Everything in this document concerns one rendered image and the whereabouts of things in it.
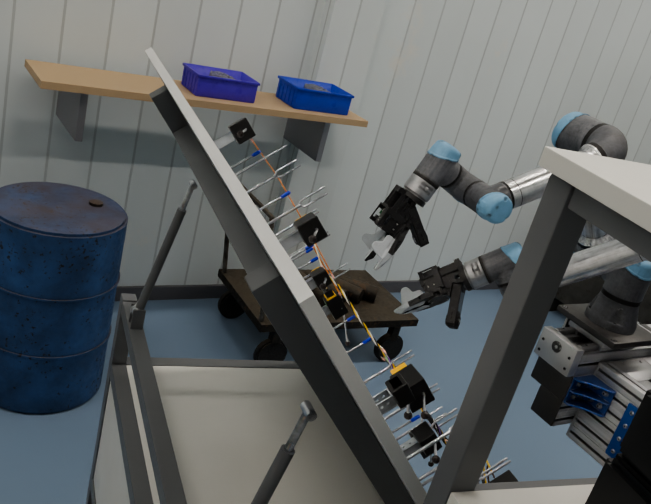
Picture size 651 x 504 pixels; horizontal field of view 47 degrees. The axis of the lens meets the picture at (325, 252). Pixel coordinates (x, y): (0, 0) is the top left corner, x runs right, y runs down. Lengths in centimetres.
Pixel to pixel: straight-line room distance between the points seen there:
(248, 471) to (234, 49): 241
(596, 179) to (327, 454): 141
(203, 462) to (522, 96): 367
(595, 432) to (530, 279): 166
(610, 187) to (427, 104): 386
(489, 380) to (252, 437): 122
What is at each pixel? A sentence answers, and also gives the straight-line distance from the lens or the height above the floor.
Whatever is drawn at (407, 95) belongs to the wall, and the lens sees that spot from 441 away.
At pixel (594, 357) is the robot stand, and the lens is 232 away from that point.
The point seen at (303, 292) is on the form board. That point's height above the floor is 165.
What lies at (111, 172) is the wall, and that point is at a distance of 379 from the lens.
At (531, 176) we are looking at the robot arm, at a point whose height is 158.
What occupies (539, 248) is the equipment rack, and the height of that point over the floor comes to 176.
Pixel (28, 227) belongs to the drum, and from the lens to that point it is 287.
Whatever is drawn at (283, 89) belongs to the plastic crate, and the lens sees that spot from 371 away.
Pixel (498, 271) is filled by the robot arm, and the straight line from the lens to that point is 193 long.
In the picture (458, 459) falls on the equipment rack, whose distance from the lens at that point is 87.
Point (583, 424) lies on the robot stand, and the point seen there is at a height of 86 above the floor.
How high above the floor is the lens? 197
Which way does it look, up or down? 22 degrees down
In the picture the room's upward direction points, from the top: 16 degrees clockwise
